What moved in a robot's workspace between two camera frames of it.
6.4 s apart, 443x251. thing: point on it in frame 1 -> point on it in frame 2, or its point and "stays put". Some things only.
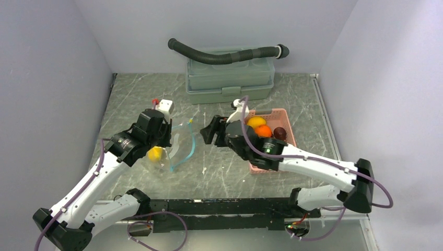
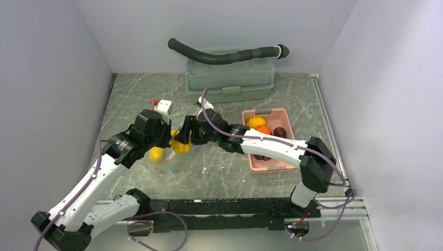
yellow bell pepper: (155, 153) -> (179, 147)
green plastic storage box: (247, 80) stays put
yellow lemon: (254, 121) -> (156, 153)
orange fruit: (263, 130) stays put
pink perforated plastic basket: (277, 118) stays put
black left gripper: (166, 141) stays put
